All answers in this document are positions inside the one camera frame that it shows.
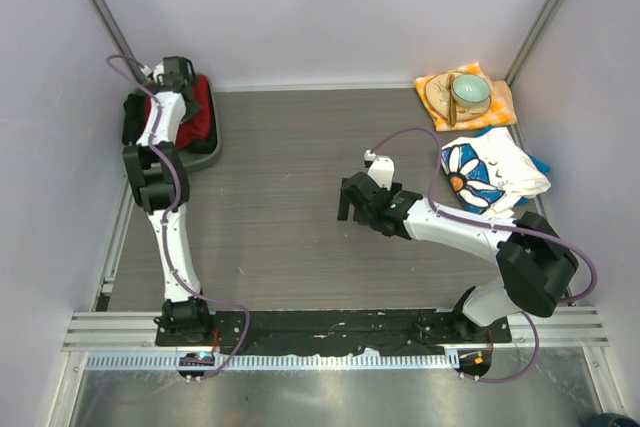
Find red t-shirt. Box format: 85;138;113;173
136;74;214;151

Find light green bowl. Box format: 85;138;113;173
451;74;491;107

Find wooden chopsticks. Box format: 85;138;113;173
446;73;457;127

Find black t-shirt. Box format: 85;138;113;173
122;89;218;154

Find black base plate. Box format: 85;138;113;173
154;309;512;357

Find white daisy print t-shirt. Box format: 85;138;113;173
441;127;551;218

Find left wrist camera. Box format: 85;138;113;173
139;62;165;84

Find beige plate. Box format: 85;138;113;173
424;72;491;126

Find grey plastic bin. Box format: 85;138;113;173
124;84;223;173

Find white slotted cable duct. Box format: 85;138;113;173
85;349;459;372

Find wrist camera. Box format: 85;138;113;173
139;62;165;84
363;150;395;190

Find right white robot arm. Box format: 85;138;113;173
338;172;579;342

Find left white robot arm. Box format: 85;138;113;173
123;56;213;346

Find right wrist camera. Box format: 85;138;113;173
363;150;395;190

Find orange checkered cloth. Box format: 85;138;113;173
413;63;517;132

